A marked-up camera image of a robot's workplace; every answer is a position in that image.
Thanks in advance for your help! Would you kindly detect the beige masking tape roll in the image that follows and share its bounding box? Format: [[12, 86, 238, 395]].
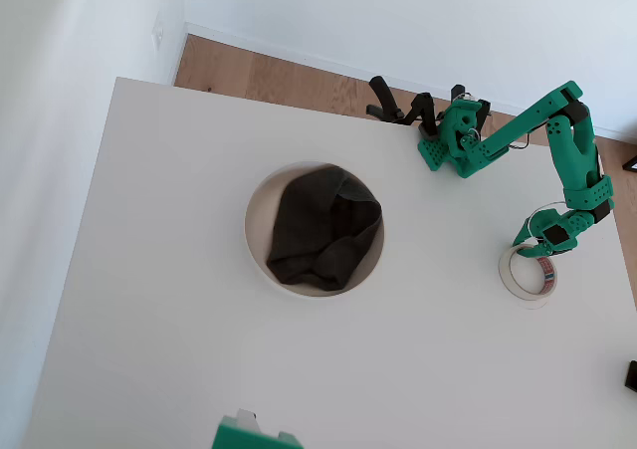
[[498, 242, 559, 302]]

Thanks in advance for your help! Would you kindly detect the dark grey cloth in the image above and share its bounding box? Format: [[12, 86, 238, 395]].
[[266, 165, 383, 292]]

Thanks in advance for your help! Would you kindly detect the white round bowl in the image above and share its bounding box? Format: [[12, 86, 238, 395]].
[[243, 159, 386, 301]]

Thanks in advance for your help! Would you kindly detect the white baseboard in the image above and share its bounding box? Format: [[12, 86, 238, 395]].
[[168, 20, 637, 144]]

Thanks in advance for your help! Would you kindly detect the thin black servo cable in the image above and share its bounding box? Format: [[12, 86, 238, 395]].
[[506, 129, 531, 152]]

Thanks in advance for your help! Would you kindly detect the black table clamp with handle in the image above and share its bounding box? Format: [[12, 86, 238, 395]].
[[366, 75, 440, 139]]

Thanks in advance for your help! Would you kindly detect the green camera stand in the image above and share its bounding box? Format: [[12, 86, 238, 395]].
[[212, 408, 305, 449]]

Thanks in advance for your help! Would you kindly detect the white wall socket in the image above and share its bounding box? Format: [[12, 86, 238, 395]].
[[150, 13, 166, 50]]

